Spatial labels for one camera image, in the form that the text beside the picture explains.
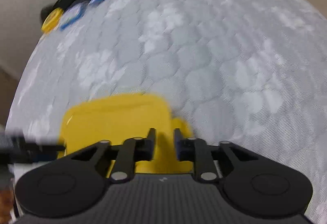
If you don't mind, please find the small yellow round case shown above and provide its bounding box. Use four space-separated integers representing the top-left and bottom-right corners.
41 8 64 34

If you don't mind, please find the blue framed card toy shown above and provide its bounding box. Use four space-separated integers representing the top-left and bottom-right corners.
59 2 87 30

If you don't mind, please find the yellow box lid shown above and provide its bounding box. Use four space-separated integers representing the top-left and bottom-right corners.
59 93 193 174

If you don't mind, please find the grey floral lace tablecloth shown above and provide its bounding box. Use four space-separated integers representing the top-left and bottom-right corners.
6 0 326 223

